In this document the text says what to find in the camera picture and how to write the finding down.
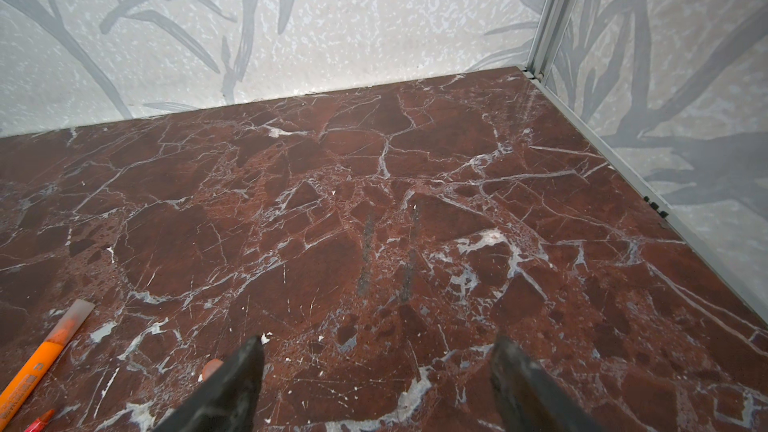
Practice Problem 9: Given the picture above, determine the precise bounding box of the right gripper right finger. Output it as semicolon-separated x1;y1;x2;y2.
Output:
490;335;602;432

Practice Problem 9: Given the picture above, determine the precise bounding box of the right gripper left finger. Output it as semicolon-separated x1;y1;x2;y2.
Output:
154;335;265;432

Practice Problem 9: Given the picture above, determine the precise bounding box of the translucent pen cap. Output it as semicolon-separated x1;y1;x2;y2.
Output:
200;358;223;381
45;299;95;347

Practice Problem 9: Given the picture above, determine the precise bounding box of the pink marker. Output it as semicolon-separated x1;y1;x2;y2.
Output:
24;409;56;432

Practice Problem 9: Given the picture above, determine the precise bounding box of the orange marker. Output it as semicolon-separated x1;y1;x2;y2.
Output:
1;339;67;430

